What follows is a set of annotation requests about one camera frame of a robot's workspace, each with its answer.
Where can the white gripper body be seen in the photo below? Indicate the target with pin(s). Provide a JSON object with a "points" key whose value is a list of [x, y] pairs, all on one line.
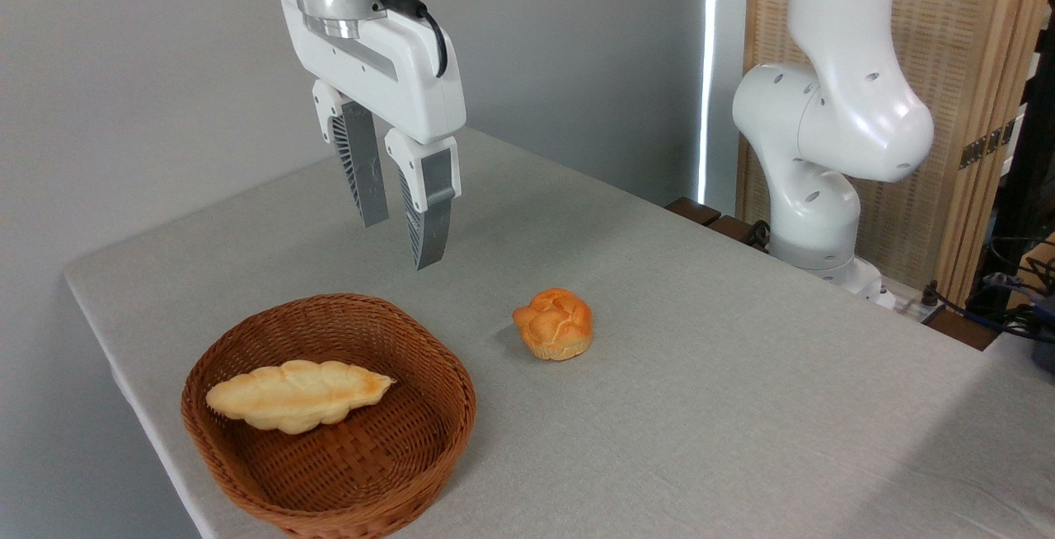
{"points": [[396, 69]]}

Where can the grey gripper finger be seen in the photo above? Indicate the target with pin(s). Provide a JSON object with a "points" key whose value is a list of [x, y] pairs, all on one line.
{"points": [[429, 217], [363, 168]]}

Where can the long braided bread loaf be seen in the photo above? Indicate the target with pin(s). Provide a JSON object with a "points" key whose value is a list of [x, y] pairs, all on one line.
{"points": [[297, 395]]}

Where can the round orange bread bun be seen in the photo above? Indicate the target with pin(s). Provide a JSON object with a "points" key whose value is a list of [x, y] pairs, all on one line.
{"points": [[554, 323]]}

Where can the brown wicker basket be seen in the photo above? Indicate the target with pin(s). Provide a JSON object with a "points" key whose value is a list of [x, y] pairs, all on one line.
{"points": [[371, 473]]}

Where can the dark wooden block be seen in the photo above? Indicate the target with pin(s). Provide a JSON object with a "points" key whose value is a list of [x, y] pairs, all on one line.
{"points": [[694, 210], [732, 229], [960, 329]]}

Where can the grey tablecloth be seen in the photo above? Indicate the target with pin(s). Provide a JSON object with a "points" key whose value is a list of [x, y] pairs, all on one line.
{"points": [[700, 374]]}

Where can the brass screen hinge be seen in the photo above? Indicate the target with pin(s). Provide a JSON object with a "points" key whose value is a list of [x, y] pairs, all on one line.
{"points": [[987, 144]]}

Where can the black metal stand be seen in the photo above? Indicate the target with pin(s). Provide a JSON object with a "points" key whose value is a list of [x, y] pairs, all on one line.
{"points": [[1026, 176]]}

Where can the blue grey box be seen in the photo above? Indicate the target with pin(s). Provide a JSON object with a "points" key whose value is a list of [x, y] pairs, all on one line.
{"points": [[1045, 341]]}

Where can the white vertical frame post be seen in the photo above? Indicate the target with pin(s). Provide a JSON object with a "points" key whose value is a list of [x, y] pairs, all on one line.
{"points": [[729, 69]]}

